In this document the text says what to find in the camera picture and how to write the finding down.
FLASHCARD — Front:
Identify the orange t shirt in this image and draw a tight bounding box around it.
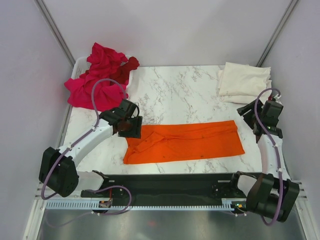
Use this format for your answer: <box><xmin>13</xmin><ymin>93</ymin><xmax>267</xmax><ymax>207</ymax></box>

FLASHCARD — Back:
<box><xmin>123</xmin><ymin>120</ymin><xmax>245</xmax><ymax>165</ymax></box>

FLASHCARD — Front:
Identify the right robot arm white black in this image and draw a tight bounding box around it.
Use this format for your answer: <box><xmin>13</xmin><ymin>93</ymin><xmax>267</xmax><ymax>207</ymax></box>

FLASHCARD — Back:
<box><xmin>229</xmin><ymin>99</ymin><xmax>300</xmax><ymax>222</ymax></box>

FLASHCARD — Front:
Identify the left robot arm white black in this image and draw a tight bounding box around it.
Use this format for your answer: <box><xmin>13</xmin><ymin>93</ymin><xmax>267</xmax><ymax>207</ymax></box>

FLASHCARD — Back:
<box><xmin>39</xmin><ymin>99</ymin><xmax>143</xmax><ymax>200</ymax></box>

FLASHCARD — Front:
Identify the folded cream t shirt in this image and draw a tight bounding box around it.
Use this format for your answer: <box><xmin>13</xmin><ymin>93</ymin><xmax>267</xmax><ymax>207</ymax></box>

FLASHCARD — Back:
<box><xmin>218</xmin><ymin>62</ymin><xmax>271</xmax><ymax>97</ymax></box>

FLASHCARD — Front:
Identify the dark red t shirt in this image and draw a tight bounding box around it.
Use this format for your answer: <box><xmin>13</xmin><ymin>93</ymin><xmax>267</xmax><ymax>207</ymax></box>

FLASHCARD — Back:
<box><xmin>109</xmin><ymin>56</ymin><xmax>140</xmax><ymax>86</ymax></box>

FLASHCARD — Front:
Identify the white laundry basket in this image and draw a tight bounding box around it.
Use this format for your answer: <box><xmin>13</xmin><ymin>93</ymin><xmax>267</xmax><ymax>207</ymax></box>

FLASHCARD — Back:
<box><xmin>71</xmin><ymin>56</ymin><xmax>133</xmax><ymax>89</ymax></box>

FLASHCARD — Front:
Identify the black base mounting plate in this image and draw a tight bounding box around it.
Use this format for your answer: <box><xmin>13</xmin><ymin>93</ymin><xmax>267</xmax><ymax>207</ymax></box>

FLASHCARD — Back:
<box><xmin>80</xmin><ymin>173</ymin><xmax>246</xmax><ymax>206</ymax></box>

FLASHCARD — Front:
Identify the aluminium cross extrusion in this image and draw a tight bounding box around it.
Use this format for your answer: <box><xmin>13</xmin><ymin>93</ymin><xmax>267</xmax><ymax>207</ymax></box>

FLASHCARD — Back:
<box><xmin>34</xmin><ymin>180</ymin><xmax>307</xmax><ymax>200</ymax></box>

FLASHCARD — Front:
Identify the left aluminium side rail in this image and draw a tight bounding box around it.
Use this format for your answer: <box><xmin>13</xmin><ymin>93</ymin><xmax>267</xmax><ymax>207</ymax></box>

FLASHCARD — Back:
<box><xmin>52</xmin><ymin>104</ymin><xmax>73</xmax><ymax>149</ymax></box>

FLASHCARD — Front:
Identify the white slotted cable duct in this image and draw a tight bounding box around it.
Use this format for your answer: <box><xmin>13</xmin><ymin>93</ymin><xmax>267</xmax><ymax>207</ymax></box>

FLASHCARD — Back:
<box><xmin>45</xmin><ymin>198</ymin><xmax>246</xmax><ymax>211</ymax></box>

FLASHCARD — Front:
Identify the right aluminium frame post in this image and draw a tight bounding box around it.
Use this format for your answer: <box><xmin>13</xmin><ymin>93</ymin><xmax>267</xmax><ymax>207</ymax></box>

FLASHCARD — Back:
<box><xmin>256</xmin><ymin>0</ymin><xmax>300</xmax><ymax>67</ymax></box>

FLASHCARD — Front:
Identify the aluminium frame post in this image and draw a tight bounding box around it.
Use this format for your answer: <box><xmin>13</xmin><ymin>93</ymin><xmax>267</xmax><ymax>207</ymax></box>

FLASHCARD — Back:
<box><xmin>34</xmin><ymin>0</ymin><xmax>76</xmax><ymax>66</ymax></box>
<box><xmin>256</xmin><ymin>0</ymin><xmax>300</xmax><ymax>67</ymax></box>

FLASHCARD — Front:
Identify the left aluminium frame post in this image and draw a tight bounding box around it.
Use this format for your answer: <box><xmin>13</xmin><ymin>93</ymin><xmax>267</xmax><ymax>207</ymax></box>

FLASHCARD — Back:
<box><xmin>34</xmin><ymin>0</ymin><xmax>76</xmax><ymax>66</ymax></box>

